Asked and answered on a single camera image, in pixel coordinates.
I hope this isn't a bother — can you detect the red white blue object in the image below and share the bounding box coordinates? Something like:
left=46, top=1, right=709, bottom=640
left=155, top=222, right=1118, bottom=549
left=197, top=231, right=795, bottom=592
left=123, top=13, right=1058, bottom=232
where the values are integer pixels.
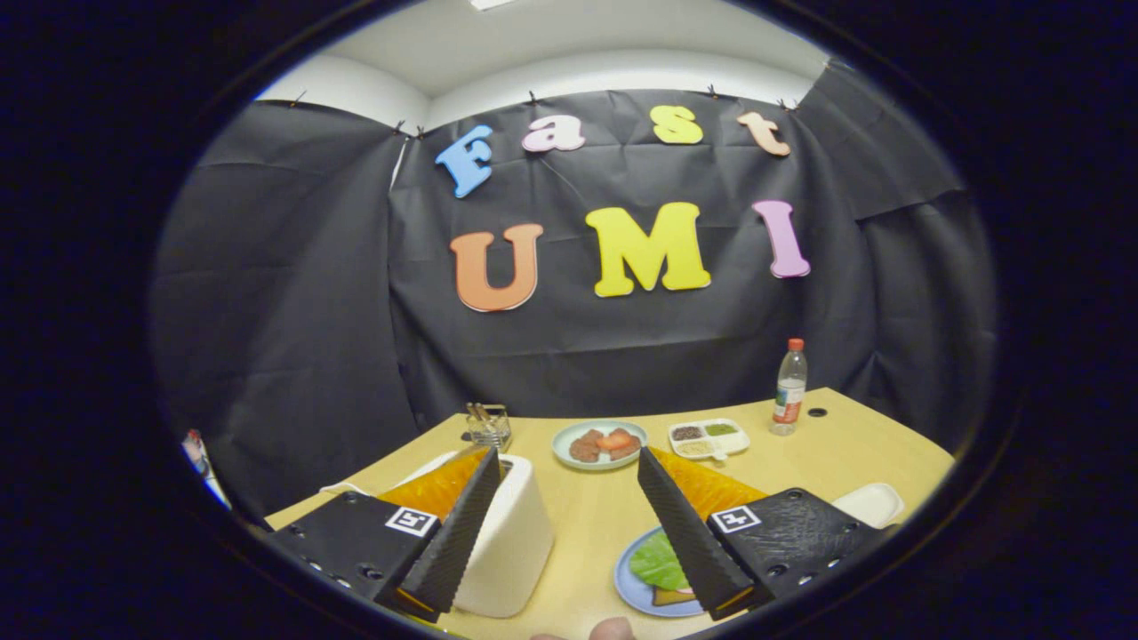
left=182, top=429, right=234, bottom=509

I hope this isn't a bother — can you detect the white toaster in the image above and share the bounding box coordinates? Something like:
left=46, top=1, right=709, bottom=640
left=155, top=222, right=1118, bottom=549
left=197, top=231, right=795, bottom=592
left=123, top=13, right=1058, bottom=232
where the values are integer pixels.
left=320, top=451, right=556, bottom=620

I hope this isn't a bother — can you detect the black backdrop cloth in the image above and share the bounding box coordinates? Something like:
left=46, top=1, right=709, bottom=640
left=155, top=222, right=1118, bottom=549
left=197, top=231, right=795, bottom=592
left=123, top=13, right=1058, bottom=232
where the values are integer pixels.
left=149, top=58, right=998, bottom=521

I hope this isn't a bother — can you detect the white divided condiment dish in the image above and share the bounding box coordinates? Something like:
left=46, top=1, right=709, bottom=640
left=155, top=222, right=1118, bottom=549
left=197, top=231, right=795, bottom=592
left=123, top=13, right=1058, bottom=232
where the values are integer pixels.
left=669, top=418, right=750, bottom=461

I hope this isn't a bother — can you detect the pale green round plate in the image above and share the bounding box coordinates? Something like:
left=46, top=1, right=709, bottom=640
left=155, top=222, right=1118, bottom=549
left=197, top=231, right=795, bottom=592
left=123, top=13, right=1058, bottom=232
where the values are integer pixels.
left=551, top=420, right=649, bottom=471

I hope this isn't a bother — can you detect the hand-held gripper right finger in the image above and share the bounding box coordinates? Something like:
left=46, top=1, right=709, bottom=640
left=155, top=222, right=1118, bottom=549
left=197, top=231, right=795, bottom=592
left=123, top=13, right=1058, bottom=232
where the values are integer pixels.
left=637, top=445, right=897, bottom=623

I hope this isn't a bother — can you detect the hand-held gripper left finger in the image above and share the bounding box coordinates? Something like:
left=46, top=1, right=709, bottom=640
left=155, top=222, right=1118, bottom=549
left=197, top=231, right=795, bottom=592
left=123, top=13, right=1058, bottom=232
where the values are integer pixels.
left=267, top=445, right=502, bottom=623

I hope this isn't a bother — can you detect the white square plate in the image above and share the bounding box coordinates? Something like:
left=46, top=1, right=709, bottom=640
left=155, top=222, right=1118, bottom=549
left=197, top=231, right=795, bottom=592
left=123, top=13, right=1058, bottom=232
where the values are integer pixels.
left=831, top=483, right=905, bottom=530

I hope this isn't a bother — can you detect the green lettuce leaf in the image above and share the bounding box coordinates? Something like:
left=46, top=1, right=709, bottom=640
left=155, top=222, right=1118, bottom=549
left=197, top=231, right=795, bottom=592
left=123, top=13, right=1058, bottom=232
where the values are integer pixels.
left=629, top=530, right=690, bottom=591

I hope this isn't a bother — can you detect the blue round plate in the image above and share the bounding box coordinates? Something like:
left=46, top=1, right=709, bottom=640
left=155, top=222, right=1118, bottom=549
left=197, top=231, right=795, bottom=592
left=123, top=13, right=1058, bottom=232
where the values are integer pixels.
left=613, top=526, right=708, bottom=619

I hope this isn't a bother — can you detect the clear bottle with red cap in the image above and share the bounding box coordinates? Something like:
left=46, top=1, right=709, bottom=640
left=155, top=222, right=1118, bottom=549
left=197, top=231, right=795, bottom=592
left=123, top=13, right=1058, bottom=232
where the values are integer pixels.
left=770, top=338, right=808, bottom=436

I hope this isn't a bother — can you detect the wire utensil basket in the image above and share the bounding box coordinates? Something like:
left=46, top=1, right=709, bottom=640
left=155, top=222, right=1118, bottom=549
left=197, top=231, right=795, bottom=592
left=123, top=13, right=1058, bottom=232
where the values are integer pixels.
left=464, top=403, right=513, bottom=452

